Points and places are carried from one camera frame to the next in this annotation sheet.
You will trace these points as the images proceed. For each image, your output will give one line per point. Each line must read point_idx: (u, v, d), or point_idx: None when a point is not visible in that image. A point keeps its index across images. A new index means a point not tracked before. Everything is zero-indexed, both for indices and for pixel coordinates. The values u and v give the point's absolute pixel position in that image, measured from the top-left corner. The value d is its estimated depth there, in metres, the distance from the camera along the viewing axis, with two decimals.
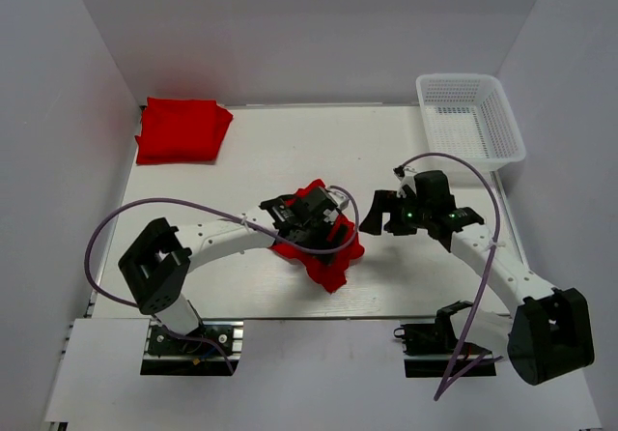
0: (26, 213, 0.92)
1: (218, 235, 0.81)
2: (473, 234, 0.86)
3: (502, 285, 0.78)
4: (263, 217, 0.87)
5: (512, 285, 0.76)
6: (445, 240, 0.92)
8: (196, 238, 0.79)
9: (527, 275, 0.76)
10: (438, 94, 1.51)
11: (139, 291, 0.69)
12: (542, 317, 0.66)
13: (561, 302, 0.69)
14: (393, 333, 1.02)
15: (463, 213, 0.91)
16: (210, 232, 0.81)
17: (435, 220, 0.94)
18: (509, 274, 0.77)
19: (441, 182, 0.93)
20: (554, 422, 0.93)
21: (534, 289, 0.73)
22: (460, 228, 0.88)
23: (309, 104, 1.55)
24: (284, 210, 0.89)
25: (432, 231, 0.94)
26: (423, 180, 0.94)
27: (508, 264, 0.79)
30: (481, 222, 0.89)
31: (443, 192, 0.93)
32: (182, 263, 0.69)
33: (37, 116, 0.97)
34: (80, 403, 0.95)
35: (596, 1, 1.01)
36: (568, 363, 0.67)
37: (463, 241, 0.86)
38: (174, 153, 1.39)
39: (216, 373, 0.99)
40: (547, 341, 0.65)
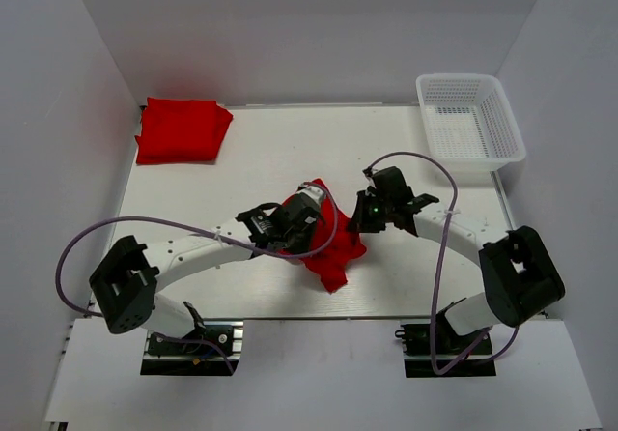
0: (25, 212, 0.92)
1: (190, 251, 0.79)
2: (431, 211, 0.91)
3: (463, 242, 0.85)
4: (238, 229, 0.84)
5: (471, 239, 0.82)
6: (410, 227, 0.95)
8: (166, 255, 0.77)
9: (483, 227, 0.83)
10: (439, 94, 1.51)
11: (107, 309, 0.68)
12: (500, 255, 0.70)
13: (519, 242, 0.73)
14: (394, 333, 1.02)
15: (419, 197, 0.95)
16: (180, 248, 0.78)
17: (398, 213, 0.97)
18: (467, 230, 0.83)
19: (396, 176, 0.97)
20: (554, 422, 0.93)
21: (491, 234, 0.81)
22: (419, 210, 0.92)
23: (309, 105, 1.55)
24: (263, 220, 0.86)
25: (398, 222, 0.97)
26: (379, 177, 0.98)
27: (465, 222, 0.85)
30: (436, 202, 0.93)
31: (398, 184, 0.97)
32: (148, 284, 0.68)
33: (36, 116, 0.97)
34: (80, 403, 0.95)
35: (597, 0, 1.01)
36: (544, 299, 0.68)
37: (422, 219, 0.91)
38: (174, 153, 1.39)
39: (216, 373, 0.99)
40: (512, 275, 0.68)
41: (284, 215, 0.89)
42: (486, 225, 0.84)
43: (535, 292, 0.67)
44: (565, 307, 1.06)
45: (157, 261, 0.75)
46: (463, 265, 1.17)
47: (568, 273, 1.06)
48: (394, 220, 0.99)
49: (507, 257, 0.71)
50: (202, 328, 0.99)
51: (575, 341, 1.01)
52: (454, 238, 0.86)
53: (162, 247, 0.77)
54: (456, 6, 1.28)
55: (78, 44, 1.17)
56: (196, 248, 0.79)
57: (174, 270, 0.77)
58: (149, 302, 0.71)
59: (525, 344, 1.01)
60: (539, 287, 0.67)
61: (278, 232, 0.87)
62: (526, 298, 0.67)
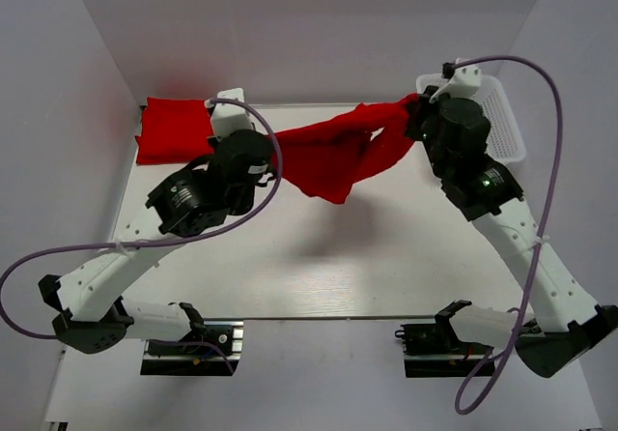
0: (25, 212, 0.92)
1: (98, 277, 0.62)
2: (512, 217, 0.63)
3: (537, 297, 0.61)
4: (150, 218, 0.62)
5: (553, 302, 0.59)
6: (468, 211, 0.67)
8: (76, 288, 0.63)
9: (570, 288, 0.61)
10: None
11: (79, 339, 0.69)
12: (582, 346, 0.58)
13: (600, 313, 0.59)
14: (394, 334, 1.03)
15: (498, 178, 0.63)
16: (89, 275, 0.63)
17: (459, 186, 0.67)
18: (552, 288, 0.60)
19: (484, 129, 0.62)
20: (555, 423, 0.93)
21: (576, 308, 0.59)
22: (496, 211, 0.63)
23: (308, 105, 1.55)
24: (180, 190, 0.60)
25: (454, 195, 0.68)
26: (458, 126, 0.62)
27: (550, 271, 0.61)
30: (519, 199, 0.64)
31: (479, 143, 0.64)
32: (69, 326, 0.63)
33: (37, 116, 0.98)
34: (81, 403, 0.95)
35: (595, 1, 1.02)
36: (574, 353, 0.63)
37: (496, 226, 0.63)
38: (174, 153, 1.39)
39: (216, 373, 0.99)
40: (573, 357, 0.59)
41: (215, 168, 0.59)
42: (574, 287, 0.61)
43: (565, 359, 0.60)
44: None
45: (69, 302, 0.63)
46: (463, 265, 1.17)
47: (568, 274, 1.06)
48: (452, 196, 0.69)
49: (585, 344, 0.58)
50: (203, 327, 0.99)
51: None
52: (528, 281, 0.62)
53: (72, 279, 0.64)
54: (457, 5, 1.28)
55: (77, 43, 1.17)
56: (101, 271, 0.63)
57: (93, 301, 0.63)
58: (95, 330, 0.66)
59: None
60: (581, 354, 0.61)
61: (210, 199, 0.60)
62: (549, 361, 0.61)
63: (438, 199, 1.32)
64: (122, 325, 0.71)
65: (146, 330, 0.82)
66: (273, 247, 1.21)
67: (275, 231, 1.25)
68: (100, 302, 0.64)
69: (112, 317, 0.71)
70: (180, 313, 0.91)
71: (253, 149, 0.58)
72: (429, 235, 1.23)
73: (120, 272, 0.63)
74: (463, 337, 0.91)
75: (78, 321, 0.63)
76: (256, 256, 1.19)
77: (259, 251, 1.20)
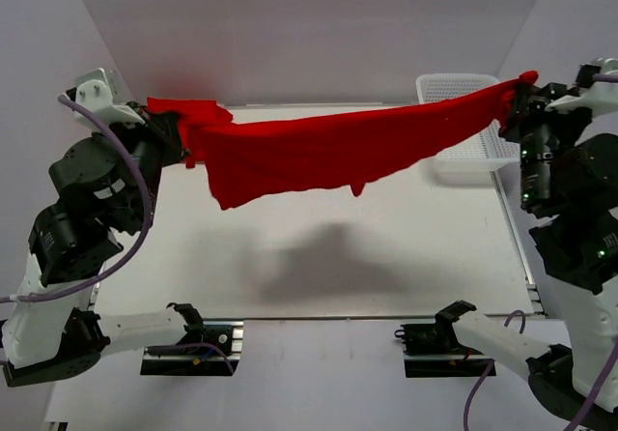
0: (26, 211, 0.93)
1: (18, 330, 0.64)
2: (612, 301, 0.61)
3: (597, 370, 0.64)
4: (32, 270, 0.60)
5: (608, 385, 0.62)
6: (568, 273, 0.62)
8: (8, 340, 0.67)
9: None
10: (440, 93, 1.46)
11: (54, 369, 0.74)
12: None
13: None
14: (394, 333, 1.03)
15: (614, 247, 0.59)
16: (13, 329, 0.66)
17: (563, 246, 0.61)
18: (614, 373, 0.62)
19: None
20: (556, 423, 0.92)
21: None
22: (598, 289, 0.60)
23: (308, 105, 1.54)
24: (45, 236, 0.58)
25: (553, 251, 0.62)
26: (605, 185, 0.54)
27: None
30: None
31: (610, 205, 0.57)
32: (14, 377, 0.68)
33: (37, 115, 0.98)
34: (80, 403, 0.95)
35: (595, 1, 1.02)
36: None
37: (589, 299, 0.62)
38: None
39: (216, 373, 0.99)
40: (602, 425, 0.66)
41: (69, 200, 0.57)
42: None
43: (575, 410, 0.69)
44: None
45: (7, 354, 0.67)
46: (463, 265, 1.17)
47: None
48: (550, 252, 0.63)
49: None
50: (203, 329, 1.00)
51: None
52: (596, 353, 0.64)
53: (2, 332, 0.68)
54: (457, 5, 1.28)
55: (77, 43, 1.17)
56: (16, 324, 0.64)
57: (25, 351, 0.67)
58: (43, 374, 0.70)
59: None
60: None
61: (83, 233, 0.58)
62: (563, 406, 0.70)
63: (439, 200, 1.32)
64: (94, 351, 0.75)
65: (139, 341, 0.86)
66: (273, 247, 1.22)
67: (275, 232, 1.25)
68: (36, 350, 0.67)
69: (83, 345, 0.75)
70: (172, 318, 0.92)
71: (89, 171, 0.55)
72: (428, 235, 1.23)
73: (34, 323, 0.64)
74: (465, 343, 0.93)
75: (21, 369, 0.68)
76: (257, 258, 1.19)
77: (259, 252, 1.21)
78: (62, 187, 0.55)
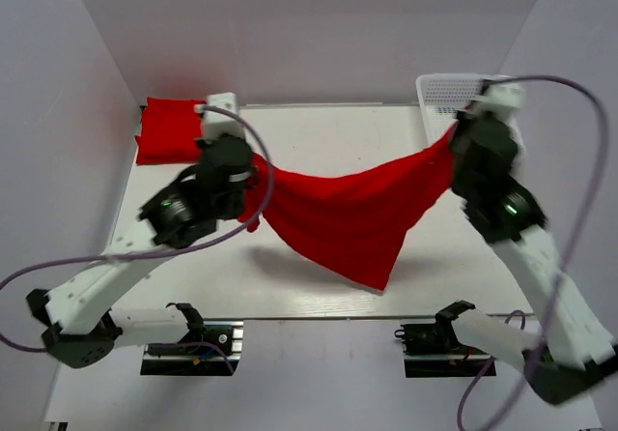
0: (26, 211, 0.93)
1: (89, 289, 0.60)
2: (534, 246, 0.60)
3: (560, 330, 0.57)
4: (142, 231, 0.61)
5: (568, 334, 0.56)
6: (493, 237, 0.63)
8: (68, 302, 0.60)
9: (590, 325, 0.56)
10: (439, 93, 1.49)
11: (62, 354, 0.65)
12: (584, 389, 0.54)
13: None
14: (394, 333, 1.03)
15: (523, 201, 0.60)
16: (79, 287, 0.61)
17: (481, 210, 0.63)
18: (567, 319, 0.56)
19: (514, 151, 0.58)
20: (555, 423, 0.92)
21: (590, 344, 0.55)
22: (518, 238, 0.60)
23: (308, 105, 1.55)
24: (171, 206, 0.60)
25: (482, 225, 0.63)
26: (488, 152, 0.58)
27: (575, 304, 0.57)
30: (546, 227, 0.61)
31: (506, 168, 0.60)
32: (61, 338, 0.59)
33: (38, 116, 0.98)
34: (80, 403, 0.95)
35: (595, 1, 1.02)
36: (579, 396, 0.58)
37: (516, 249, 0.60)
38: (173, 153, 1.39)
39: (216, 373, 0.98)
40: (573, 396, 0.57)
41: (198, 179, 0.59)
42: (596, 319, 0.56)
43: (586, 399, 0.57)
44: None
45: (59, 315, 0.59)
46: (463, 265, 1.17)
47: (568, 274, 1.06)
48: (475, 219, 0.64)
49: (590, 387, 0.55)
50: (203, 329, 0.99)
51: None
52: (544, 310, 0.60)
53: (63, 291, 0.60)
54: (457, 6, 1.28)
55: (77, 44, 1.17)
56: (94, 281, 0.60)
57: (85, 313, 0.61)
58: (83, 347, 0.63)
59: None
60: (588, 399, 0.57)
61: (201, 210, 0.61)
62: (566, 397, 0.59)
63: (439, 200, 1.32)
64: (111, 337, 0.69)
65: (146, 336, 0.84)
66: (273, 247, 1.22)
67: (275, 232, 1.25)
68: (88, 314, 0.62)
69: (99, 331, 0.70)
70: (175, 315, 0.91)
71: (236, 158, 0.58)
72: (428, 235, 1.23)
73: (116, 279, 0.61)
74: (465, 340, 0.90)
75: (68, 335, 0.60)
76: (258, 259, 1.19)
77: (259, 252, 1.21)
78: (213, 165, 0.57)
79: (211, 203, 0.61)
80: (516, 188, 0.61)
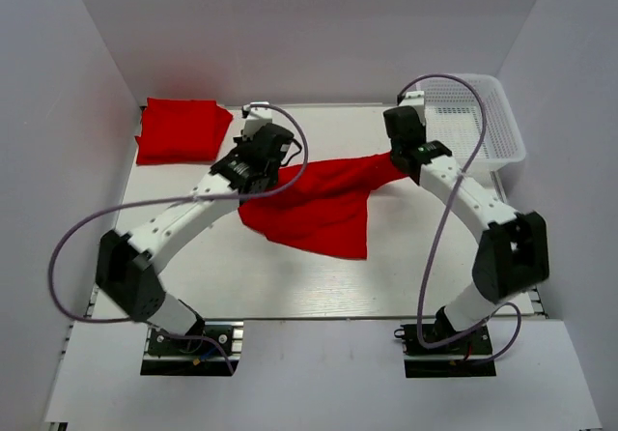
0: (25, 212, 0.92)
1: (176, 223, 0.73)
2: (442, 166, 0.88)
3: (468, 214, 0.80)
4: (214, 182, 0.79)
5: (478, 212, 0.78)
6: (414, 174, 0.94)
8: (152, 236, 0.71)
9: (491, 203, 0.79)
10: (440, 93, 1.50)
11: (123, 303, 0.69)
12: (505, 239, 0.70)
13: (522, 224, 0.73)
14: (393, 333, 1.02)
15: (431, 147, 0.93)
16: (163, 224, 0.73)
17: (405, 157, 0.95)
18: (475, 203, 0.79)
19: (410, 114, 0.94)
20: (554, 422, 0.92)
21: (497, 214, 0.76)
22: (429, 162, 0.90)
23: (308, 105, 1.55)
24: (238, 165, 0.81)
25: (405, 168, 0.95)
26: (393, 118, 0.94)
27: (473, 193, 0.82)
30: (449, 156, 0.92)
31: (411, 127, 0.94)
32: (148, 266, 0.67)
33: (38, 116, 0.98)
34: (80, 404, 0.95)
35: (595, 1, 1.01)
36: (527, 280, 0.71)
37: (433, 173, 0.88)
38: (173, 153, 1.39)
39: (216, 373, 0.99)
40: (508, 260, 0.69)
41: (256, 150, 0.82)
42: (493, 200, 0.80)
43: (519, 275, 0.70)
44: (564, 308, 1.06)
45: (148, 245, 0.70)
46: (463, 265, 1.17)
47: (569, 274, 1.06)
48: (399, 164, 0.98)
49: (509, 243, 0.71)
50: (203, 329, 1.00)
51: (575, 342, 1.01)
52: (460, 206, 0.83)
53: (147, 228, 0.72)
54: (457, 6, 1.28)
55: (77, 44, 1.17)
56: (177, 218, 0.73)
57: (166, 247, 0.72)
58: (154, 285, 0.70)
59: (525, 344, 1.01)
60: (523, 271, 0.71)
61: (257, 168, 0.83)
62: (509, 280, 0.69)
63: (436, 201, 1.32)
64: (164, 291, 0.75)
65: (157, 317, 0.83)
66: (273, 247, 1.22)
67: None
68: (171, 248, 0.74)
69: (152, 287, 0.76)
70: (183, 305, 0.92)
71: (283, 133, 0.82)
72: (428, 235, 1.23)
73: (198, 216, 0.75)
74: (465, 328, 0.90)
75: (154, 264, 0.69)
76: (257, 260, 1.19)
77: (259, 252, 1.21)
78: (271, 138, 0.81)
79: (264, 171, 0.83)
80: (424, 140, 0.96)
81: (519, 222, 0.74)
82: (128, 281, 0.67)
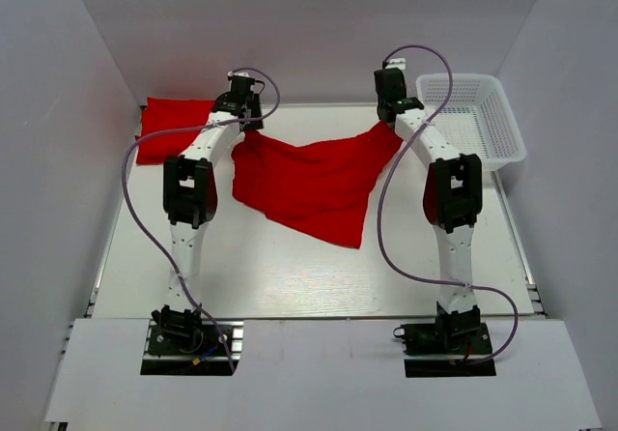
0: (25, 211, 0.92)
1: (210, 141, 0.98)
2: (412, 116, 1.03)
3: (426, 153, 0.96)
4: (220, 113, 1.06)
5: (432, 152, 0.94)
6: (392, 123, 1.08)
8: (199, 152, 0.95)
9: (444, 145, 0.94)
10: (439, 93, 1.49)
11: (193, 207, 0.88)
12: (447, 175, 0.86)
13: (464, 165, 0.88)
14: (393, 333, 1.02)
15: (407, 100, 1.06)
16: (202, 142, 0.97)
17: (383, 106, 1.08)
18: (431, 144, 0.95)
19: (394, 73, 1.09)
20: (554, 422, 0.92)
21: (446, 154, 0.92)
22: (402, 112, 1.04)
23: (308, 105, 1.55)
24: (230, 102, 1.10)
25: (384, 117, 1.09)
26: (380, 74, 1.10)
27: (432, 137, 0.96)
30: (421, 108, 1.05)
31: (395, 82, 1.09)
32: (208, 169, 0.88)
33: (37, 116, 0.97)
34: (80, 404, 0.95)
35: (595, 1, 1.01)
36: (463, 209, 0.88)
37: (403, 120, 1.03)
38: (174, 152, 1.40)
39: (216, 372, 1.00)
40: (447, 191, 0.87)
41: (236, 91, 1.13)
42: (447, 144, 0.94)
43: (456, 205, 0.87)
44: (564, 308, 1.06)
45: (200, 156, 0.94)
46: None
47: (568, 273, 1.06)
48: (380, 114, 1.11)
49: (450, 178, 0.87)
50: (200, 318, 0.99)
51: (575, 342, 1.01)
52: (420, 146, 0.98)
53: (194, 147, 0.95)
54: (457, 6, 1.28)
55: (77, 43, 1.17)
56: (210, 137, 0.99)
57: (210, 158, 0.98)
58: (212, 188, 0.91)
59: (526, 344, 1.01)
60: (463, 201, 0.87)
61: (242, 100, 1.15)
62: (447, 208, 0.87)
63: None
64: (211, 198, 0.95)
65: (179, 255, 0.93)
66: (273, 246, 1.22)
67: (275, 231, 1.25)
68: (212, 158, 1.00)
69: None
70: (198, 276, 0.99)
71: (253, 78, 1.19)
72: (429, 234, 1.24)
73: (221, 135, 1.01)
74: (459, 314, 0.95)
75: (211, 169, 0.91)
76: (257, 259, 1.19)
77: (258, 251, 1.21)
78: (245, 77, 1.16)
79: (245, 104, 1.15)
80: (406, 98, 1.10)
81: (463, 161, 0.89)
82: (199, 182, 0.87)
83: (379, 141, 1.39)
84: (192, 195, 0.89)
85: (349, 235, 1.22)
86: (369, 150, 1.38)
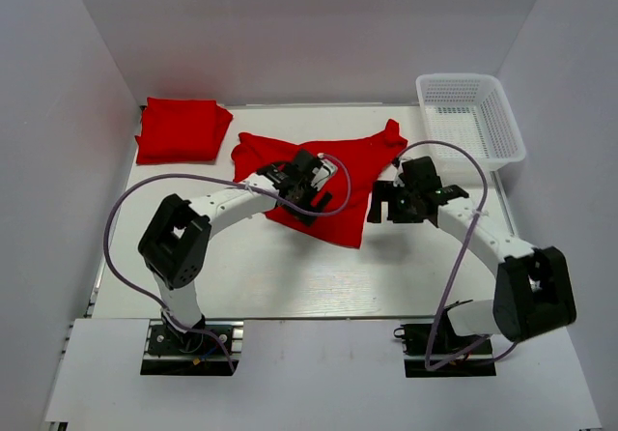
0: (25, 211, 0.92)
1: (229, 202, 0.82)
2: (458, 206, 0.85)
3: (486, 249, 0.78)
4: (263, 181, 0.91)
5: (493, 247, 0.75)
6: (433, 215, 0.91)
8: (210, 207, 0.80)
9: (509, 237, 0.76)
10: (439, 93, 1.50)
11: (164, 266, 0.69)
12: (522, 273, 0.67)
13: (542, 260, 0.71)
14: (393, 333, 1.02)
15: (448, 188, 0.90)
16: (219, 199, 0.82)
17: (422, 198, 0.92)
18: (491, 238, 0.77)
19: (426, 162, 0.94)
20: (554, 422, 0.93)
21: (514, 248, 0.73)
22: (445, 202, 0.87)
23: (308, 105, 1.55)
24: (279, 173, 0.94)
25: (423, 210, 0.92)
26: (408, 165, 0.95)
27: (491, 231, 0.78)
30: (465, 196, 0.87)
31: (428, 172, 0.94)
32: (202, 229, 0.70)
33: (37, 115, 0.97)
34: (79, 404, 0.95)
35: (595, 1, 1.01)
36: (551, 321, 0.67)
37: (447, 213, 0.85)
38: (174, 153, 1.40)
39: (216, 373, 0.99)
40: (530, 297, 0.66)
41: (294, 167, 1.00)
42: (512, 235, 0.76)
43: (544, 315, 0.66)
44: None
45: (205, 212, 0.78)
46: (463, 265, 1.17)
47: None
48: (418, 208, 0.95)
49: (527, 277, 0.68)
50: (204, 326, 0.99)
51: (575, 342, 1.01)
52: (477, 240, 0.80)
53: (205, 199, 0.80)
54: (456, 6, 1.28)
55: (77, 44, 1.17)
56: (231, 197, 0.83)
57: (216, 222, 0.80)
58: (202, 249, 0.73)
59: (526, 344, 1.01)
60: (550, 309, 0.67)
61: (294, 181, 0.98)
62: (532, 320, 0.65)
63: None
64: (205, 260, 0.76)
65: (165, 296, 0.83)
66: (273, 246, 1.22)
67: (275, 231, 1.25)
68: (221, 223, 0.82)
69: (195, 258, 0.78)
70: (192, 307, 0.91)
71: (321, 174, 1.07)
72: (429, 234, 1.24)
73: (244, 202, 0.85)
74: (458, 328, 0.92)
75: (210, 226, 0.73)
76: (257, 257, 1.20)
77: (258, 251, 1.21)
78: (310, 158, 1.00)
79: (294, 183, 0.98)
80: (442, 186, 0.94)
81: (538, 258, 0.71)
82: (182, 239, 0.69)
83: (380, 148, 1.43)
84: (172, 249, 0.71)
85: (348, 236, 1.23)
86: (371, 154, 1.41)
